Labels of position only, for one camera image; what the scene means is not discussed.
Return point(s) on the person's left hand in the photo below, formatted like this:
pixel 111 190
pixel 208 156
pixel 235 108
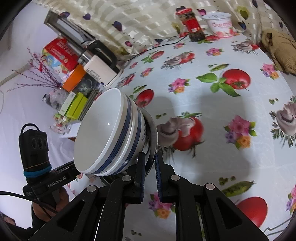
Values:
pixel 40 215

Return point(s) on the red lid sauce jar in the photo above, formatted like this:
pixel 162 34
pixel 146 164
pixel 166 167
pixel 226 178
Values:
pixel 188 18

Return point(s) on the fruit print tablecloth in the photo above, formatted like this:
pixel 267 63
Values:
pixel 225 115

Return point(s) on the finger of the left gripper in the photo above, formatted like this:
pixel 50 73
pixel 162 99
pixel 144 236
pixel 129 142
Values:
pixel 65 167

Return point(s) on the white electric kettle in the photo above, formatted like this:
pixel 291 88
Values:
pixel 100 63

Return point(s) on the red snack bag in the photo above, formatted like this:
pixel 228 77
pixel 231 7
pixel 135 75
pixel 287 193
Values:
pixel 59 56

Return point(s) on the small white bowl blue stripe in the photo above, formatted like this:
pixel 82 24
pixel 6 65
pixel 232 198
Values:
pixel 102 132

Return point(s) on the purple flower branches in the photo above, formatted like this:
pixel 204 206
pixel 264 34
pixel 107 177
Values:
pixel 37 71

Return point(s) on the pink white yogurt tub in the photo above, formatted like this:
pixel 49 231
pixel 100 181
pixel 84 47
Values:
pixel 220 24

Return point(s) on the lime green box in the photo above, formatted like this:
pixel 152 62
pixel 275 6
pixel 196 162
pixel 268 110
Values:
pixel 76 106

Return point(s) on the clear glass mug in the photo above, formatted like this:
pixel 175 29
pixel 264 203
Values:
pixel 61 127

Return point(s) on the black binder clip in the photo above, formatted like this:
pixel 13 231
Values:
pixel 275 230

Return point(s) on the heart pattern curtain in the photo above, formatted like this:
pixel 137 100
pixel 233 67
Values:
pixel 129 27

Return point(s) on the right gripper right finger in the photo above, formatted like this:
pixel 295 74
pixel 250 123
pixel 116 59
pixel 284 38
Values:
pixel 202 212

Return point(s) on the crumpled clear plastic bag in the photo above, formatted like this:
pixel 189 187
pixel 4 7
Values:
pixel 55 98

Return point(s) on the large white bowl blue stripe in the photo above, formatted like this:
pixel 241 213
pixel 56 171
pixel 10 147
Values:
pixel 132 145

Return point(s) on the white green flat box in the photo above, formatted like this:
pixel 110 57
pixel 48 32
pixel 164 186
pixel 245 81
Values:
pixel 66 104

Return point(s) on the striped chevron tray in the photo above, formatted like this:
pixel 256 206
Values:
pixel 88 104

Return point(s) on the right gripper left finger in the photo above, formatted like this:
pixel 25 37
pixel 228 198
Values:
pixel 97 213

